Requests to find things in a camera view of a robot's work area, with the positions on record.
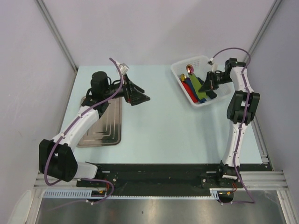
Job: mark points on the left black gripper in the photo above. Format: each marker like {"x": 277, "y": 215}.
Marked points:
{"x": 132, "y": 94}

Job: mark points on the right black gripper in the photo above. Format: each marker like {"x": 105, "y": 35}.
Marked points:
{"x": 209, "y": 83}

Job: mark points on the green paper napkin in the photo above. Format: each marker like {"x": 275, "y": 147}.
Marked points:
{"x": 197, "y": 85}

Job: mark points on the iridescent spoon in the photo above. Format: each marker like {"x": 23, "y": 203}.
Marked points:
{"x": 190, "y": 69}

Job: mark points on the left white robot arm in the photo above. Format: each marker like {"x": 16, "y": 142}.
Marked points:
{"x": 56, "y": 157}

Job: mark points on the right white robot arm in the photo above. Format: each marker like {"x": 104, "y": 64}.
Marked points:
{"x": 241, "y": 111}

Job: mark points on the black utensil sleeve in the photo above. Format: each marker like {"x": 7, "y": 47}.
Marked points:
{"x": 211, "y": 94}

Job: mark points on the blue utensil sleeve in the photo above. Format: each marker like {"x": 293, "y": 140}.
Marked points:
{"x": 188, "y": 82}

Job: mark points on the red utensil sleeve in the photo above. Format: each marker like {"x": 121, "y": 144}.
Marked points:
{"x": 189, "y": 90}

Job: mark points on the gold spoon in basket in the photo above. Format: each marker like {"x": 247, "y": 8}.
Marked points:
{"x": 183, "y": 77}

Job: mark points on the metal tray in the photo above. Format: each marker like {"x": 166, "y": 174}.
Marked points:
{"x": 107, "y": 130}

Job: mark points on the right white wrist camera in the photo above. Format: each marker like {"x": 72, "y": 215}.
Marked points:
{"x": 213, "y": 65}

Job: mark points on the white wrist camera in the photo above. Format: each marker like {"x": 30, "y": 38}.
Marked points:
{"x": 213, "y": 65}
{"x": 123, "y": 68}

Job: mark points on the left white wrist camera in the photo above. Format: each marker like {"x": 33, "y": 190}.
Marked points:
{"x": 123, "y": 68}

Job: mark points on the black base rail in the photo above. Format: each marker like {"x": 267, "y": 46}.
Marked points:
{"x": 163, "y": 180}

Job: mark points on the aluminium frame post right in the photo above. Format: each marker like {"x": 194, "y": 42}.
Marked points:
{"x": 263, "y": 28}

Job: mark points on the aluminium frame post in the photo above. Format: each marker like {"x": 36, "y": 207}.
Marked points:
{"x": 56, "y": 33}
{"x": 263, "y": 28}

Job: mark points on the aluminium front rail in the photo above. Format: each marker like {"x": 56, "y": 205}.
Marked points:
{"x": 259, "y": 180}

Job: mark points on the aluminium frame post left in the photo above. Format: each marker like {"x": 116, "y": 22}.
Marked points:
{"x": 56, "y": 33}

